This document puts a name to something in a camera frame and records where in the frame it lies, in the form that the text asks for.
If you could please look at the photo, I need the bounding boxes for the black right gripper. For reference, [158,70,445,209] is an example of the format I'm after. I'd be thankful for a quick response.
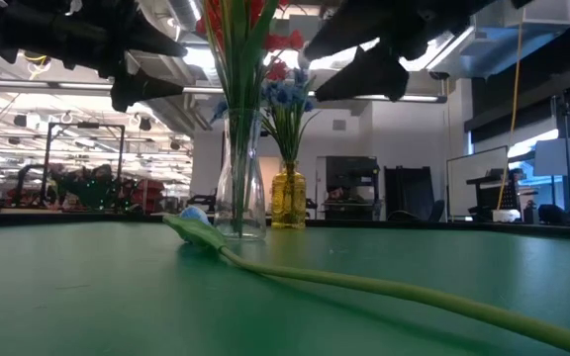
[304,0,533,103]

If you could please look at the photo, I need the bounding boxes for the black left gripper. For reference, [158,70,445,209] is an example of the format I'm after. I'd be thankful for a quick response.
[10,0,188,113]

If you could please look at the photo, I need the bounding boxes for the blue flower bunch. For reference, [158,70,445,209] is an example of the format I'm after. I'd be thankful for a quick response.
[210,66,321,228]

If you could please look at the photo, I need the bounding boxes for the clear glass vase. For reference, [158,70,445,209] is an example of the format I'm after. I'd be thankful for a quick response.
[214,108,268,241]

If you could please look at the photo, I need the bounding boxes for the yellow glass vase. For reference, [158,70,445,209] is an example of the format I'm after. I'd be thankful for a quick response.
[270,160,308,230]

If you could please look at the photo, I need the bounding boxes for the long ceiling light fixture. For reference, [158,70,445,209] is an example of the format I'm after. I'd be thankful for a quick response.
[0,77,448,105]

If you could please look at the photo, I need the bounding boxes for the black equipment cabinet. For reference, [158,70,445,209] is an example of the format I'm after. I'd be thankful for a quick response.
[324,155,381,222]

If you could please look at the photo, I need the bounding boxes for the red storage bins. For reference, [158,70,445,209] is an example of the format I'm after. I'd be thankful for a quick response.
[126,178,166,210]

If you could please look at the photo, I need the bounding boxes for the whiteboard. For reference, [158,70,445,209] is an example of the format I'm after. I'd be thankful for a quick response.
[446,145,510,219]

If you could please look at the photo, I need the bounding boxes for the long light green flower stem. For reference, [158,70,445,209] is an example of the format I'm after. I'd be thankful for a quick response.
[163,205,570,355]

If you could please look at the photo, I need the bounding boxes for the black equipment rack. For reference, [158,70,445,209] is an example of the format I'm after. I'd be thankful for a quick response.
[466,169,519,219]

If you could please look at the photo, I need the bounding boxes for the white panel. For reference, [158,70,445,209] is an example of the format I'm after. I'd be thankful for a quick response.
[533,136,570,177]

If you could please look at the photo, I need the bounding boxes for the green table mat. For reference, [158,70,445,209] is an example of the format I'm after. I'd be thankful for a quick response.
[0,220,570,356]

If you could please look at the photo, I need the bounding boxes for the black tripod stand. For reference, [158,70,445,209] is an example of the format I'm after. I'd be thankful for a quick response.
[553,93,570,223]

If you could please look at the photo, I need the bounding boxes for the silver round duct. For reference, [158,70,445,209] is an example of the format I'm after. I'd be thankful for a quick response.
[165,0,203,22]

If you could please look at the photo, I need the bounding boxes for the ceiling camera with yellow cable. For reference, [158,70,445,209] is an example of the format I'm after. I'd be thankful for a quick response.
[23,48,54,80]

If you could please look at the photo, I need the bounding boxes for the black stand frame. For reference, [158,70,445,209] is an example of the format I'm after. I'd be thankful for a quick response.
[42,122,126,202]

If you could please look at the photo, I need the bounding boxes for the yellow hanging cable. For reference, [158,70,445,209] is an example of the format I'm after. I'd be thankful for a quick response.
[496,19,524,212]

